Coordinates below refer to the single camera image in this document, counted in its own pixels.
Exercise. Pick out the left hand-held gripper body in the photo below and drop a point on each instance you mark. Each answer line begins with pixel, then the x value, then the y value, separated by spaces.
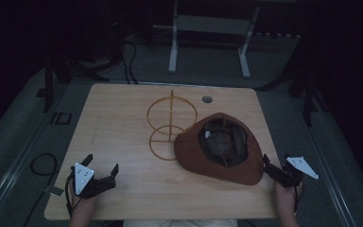
pixel 83 176

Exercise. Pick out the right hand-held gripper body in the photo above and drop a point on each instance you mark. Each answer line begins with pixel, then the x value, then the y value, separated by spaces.
pixel 291 176

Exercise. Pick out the brown felt hat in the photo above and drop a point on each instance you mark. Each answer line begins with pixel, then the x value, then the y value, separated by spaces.
pixel 190 154

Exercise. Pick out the person's right hand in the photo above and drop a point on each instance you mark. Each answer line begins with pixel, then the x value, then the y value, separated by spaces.
pixel 285 198

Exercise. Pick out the person's left hand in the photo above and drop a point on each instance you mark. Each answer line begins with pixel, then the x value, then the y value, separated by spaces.
pixel 83 206

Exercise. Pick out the grey tape strip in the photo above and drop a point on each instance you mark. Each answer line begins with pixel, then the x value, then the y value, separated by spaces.
pixel 55 190

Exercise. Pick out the black metal stand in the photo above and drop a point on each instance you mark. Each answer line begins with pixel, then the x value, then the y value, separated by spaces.
pixel 48 88
pixel 308 94

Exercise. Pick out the grey round table grommet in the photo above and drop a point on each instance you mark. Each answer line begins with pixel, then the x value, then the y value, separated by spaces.
pixel 207 99

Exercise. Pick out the black floor socket frame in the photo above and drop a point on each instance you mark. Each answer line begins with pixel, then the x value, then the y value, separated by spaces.
pixel 63 118

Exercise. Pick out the white metal desk frame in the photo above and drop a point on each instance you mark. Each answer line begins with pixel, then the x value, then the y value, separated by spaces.
pixel 211 24

